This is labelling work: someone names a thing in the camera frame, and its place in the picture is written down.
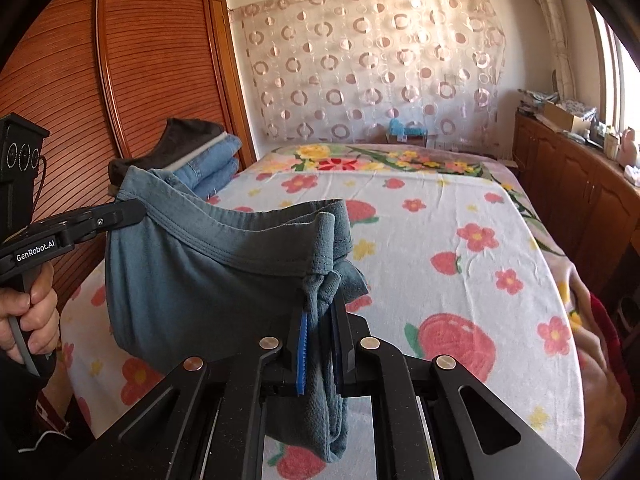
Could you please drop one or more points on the pink floral blanket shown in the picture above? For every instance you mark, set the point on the pink floral blanket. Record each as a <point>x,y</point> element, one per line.
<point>380,157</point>

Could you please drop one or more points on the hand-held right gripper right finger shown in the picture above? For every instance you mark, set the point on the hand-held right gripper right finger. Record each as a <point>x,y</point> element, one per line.
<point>342,360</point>

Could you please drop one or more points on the folded black pants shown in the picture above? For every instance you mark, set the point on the folded black pants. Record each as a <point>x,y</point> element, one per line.
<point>185,142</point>

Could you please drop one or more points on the pink figurine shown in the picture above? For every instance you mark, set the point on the pink figurine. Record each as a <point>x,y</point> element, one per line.
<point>629,147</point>

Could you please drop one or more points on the cardboard box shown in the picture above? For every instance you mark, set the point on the cardboard box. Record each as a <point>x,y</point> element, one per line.
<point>560,116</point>

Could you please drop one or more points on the pile of papers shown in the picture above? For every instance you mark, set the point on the pile of papers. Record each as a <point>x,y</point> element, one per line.
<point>537,100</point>

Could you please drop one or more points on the person's left hand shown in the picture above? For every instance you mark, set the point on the person's left hand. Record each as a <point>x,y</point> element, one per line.
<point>40,320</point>

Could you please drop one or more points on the wooden cabinet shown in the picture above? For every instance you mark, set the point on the wooden cabinet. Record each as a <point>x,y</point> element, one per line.
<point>565,170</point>

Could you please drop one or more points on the white floral bedsheet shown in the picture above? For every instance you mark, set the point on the white floral bedsheet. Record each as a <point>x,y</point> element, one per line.
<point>425,220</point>

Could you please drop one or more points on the folded blue jeans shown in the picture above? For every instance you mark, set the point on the folded blue jeans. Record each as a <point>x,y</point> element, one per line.
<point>220,165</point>

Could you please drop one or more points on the beige window curtain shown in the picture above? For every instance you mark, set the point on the beige window curtain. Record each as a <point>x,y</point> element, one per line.
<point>562,50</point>

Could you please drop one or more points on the circle-patterned sheer curtain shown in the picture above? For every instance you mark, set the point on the circle-patterned sheer curtain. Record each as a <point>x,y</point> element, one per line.
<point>370,50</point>

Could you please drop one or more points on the window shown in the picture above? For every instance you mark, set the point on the window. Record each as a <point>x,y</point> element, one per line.
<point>627,75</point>

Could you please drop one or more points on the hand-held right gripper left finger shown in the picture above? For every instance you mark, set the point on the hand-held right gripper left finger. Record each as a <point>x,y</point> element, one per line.
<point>301,360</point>

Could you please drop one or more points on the folded olive pants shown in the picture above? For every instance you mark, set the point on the folded olive pants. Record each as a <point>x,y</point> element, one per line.
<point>200,152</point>

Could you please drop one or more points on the wooden slatted wardrobe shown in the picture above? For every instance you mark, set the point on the wooden slatted wardrobe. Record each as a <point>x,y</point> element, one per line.
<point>150,60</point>

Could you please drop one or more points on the blue-grey pants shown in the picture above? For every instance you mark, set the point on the blue-grey pants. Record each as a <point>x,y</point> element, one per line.
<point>200,280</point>

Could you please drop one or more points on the person's left forearm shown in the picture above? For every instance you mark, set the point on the person's left forearm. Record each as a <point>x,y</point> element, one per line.
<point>20,405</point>

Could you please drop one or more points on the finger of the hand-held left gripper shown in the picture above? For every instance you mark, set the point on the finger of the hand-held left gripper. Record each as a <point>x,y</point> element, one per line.
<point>100,222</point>

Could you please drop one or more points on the white jar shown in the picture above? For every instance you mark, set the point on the white jar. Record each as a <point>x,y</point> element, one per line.
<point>610,142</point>

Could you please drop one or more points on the small brown box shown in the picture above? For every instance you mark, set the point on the small brown box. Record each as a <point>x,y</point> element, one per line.
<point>405,140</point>

